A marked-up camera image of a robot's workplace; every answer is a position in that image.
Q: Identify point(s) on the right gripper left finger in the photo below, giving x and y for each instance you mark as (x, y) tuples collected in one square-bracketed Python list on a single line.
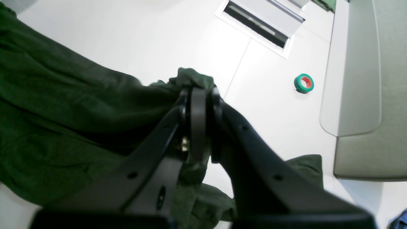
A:
[(138, 194)]

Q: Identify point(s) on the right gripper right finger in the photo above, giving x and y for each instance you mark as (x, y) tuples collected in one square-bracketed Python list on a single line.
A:
[(269, 193)]

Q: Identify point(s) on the dark green t-shirt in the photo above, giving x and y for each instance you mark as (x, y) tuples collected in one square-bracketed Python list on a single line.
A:
[(66, 120)]

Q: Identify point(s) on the green red tape roll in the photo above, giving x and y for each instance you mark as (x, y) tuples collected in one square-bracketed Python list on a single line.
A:
[(303, 83)]

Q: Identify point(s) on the blue cloth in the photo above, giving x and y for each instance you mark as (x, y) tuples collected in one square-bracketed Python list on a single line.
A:
[(400, 222)]

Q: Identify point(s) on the white tray with black slot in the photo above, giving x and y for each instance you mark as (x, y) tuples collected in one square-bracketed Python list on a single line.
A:
[(272, 23)]

